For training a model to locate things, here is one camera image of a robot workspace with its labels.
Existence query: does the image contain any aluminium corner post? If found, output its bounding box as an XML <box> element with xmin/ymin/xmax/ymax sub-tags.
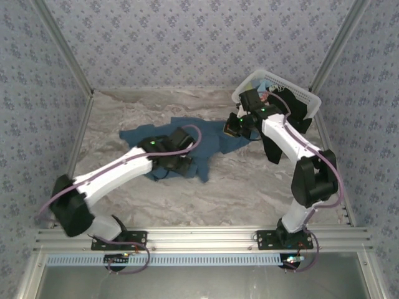
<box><xmin>32</xmin><ymin>0</ymin><xmax>95</xmax><ymax>96</ymax></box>
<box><xmin>310</xmin><ymin>0</ymin><xmax>372</xmax><ymax>93</ymax></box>

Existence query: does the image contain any white slotted cable duct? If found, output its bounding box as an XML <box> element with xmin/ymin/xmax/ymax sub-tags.
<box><xmin>46</xmin><ymin>253</ymin><xmax>289</xmax><ymax>267</ymax></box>

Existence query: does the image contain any white plastic basket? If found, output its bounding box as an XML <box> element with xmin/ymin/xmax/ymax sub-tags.
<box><xmin>232</xmin><ymin>69</ymin><xmax>322</xmax><ymax>121</ymax></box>

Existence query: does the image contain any aluminium cross rail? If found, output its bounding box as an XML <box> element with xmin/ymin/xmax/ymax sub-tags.
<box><xmin>34</xmin><ymin>226</ymin><xmax>373</xmax><ymax>252</ymax></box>

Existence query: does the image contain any blue t-shirt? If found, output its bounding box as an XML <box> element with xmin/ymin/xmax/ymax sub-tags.
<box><xmin>118</xmin><ymin>115</ymin><xmax>259</xmax><ymax>184</ymax></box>

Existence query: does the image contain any black t-shirt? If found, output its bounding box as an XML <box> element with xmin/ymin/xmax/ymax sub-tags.
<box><xmin>261</xmin><ymin>88</ymin><xmax>314</xmax><ymax>164</ymax></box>

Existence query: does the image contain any small black circuit board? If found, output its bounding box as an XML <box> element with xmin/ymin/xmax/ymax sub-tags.
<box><xmin>281</xmin><ymin>254</ymin><xmax>305</xmax><ymax>269</ymax></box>
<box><xmin>104</xmin><ymin>254</ymin><xmax>131</xmax><ymax>264</ymax></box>

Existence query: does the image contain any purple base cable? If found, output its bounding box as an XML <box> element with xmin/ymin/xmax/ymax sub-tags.
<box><xmin>282</xmin><ymin>229</ymin><xmax>320</xmax><ymax>273</ymax></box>
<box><xmin>89</xmin><ymin>233</ymin><xmax>151</xmax><ymax>275</ymax></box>

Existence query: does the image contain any grey sheet metal panel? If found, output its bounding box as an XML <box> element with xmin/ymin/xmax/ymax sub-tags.
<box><xmin>18</xmin><ymin>251</ymin><xmax>383</xmax><ymax>299</ymax></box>

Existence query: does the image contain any light blue garment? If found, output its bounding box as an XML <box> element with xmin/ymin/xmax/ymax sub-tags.
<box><xmin>251</xmin><ymin>78</ymin><xmax>275</xmax><ymax>94</ymax></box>

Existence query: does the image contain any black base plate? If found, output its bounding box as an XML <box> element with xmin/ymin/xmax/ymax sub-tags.
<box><xmin>90</xmin><ymin>230</ymin><xmax>148</xmax><ymax>252</ymax></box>
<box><xmin>256</xmin><ymin>229</ymin><xmax>314</xmax><ymax>251</ymax></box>

